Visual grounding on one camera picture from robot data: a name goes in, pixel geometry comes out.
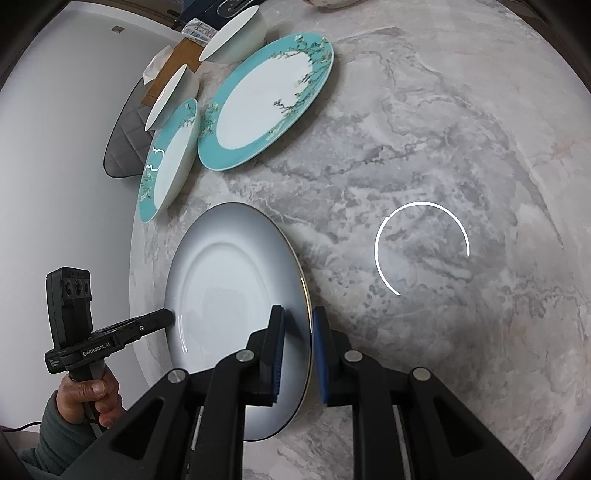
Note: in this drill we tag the white plate with gold rim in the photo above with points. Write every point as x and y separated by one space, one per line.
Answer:
231 277

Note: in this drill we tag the person's left hand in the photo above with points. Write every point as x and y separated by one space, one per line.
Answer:
92 392

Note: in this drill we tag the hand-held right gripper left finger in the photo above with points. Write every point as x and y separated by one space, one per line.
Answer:
277 357

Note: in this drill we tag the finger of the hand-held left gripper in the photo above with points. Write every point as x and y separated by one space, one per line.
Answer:
147 325

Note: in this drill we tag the person's left forearm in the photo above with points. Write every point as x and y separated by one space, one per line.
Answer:
55 443

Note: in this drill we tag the clear striped packet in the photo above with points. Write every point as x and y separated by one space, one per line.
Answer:
198 31

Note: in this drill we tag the small white bowl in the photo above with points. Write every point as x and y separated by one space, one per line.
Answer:
178 99

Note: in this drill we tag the small teal floral plate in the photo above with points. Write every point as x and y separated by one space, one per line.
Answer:
171 161

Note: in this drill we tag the dark blue cooking appliance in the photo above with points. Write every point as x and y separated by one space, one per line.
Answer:
203 9

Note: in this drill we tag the large white bowl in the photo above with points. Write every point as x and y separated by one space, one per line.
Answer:
244 37

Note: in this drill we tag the white tissue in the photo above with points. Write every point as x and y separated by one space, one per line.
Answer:
154 69

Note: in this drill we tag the white bowl with red print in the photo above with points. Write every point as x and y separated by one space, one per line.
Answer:
330 2

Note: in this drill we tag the large teal floral plate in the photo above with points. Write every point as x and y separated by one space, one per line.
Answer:
258 106

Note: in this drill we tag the grey quilted chair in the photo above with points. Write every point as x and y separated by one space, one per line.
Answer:
124 134

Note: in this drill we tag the wooden tissue box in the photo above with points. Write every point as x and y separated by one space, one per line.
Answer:
178 55

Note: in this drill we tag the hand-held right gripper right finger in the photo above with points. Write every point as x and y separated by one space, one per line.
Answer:
318 357

